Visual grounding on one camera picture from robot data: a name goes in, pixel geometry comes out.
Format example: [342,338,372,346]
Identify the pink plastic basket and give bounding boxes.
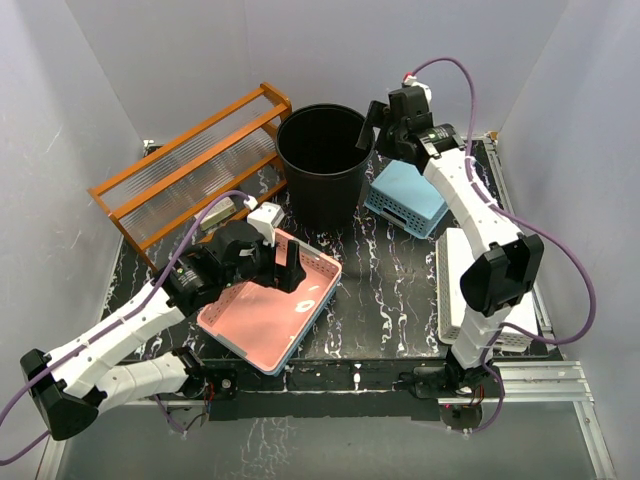
[197,228,342,375]

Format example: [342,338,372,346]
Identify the blue plastic basket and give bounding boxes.
[364,160,448,239]

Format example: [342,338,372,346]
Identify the small beige box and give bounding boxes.
[199,198,237,231]

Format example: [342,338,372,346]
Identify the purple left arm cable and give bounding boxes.
[0,190,259,464]

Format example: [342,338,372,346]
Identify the white perforated plastic basket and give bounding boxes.
[436,228,538,353]

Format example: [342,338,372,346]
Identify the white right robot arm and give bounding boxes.
[356,84,544,397]

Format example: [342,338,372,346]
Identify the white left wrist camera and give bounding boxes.
[246,202,284,246]

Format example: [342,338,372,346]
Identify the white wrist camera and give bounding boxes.
[246,202,284,246]
[402,72,432,104]

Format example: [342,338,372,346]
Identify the blue tray under pink basket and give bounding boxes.
[270,293,343,378]

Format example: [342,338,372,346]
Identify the large black plastic bin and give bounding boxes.
[276,104,375,231]

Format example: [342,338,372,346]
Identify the aluminium front frame rail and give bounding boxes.
[38,391,616,479]

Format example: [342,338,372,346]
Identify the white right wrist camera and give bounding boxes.
[402,72,432,104]

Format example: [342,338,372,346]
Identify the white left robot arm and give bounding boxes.
[20,221,306,441]

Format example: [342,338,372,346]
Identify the orange wooden rack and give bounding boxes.
[88,82,292,270]

